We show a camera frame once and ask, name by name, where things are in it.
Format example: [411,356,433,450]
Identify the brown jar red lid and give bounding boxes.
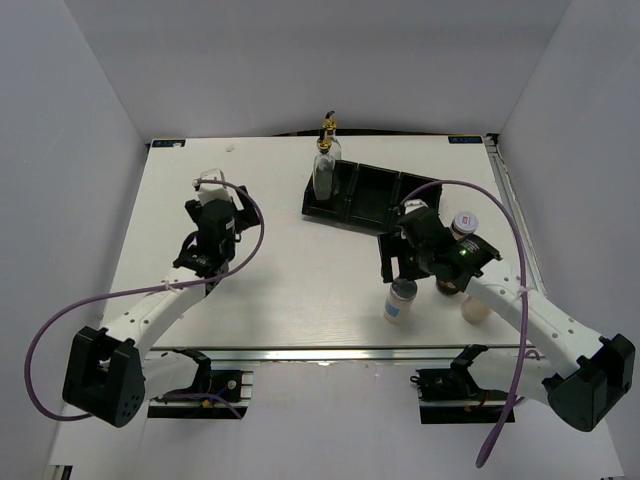
[436,279,460,296]

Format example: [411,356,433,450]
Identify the white shaker silver lid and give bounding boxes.
[383,278,418,323]

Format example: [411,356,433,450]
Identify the clear jar with beige powder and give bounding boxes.
[460,296,492,324]

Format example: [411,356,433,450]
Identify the clear glass oil bottle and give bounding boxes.
[319,111,342,196]

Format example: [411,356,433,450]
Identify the glass bottle with dark contents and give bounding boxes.
[312,135,335,201]

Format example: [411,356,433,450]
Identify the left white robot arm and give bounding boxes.
[62,180,264,427]

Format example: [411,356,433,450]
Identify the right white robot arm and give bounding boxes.
[378,206,635,432]

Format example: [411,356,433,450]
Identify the small jar white lid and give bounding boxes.
[449,211,479,240]

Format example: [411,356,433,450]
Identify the black three-compartment tray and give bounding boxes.
[301,160,432,233]

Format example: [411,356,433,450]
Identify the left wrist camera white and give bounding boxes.
[192,168,232,206]

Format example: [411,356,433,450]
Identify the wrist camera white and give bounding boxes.
[192,168,232,206]
[402,199,428,215]

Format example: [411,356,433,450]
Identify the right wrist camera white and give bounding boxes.
[402,199,428,215]

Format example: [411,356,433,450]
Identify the aluminium rail right side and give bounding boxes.
[483,133,546,294]

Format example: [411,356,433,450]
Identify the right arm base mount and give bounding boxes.
[410,344,507,425]

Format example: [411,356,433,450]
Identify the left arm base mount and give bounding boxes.
[145,348,253,420]

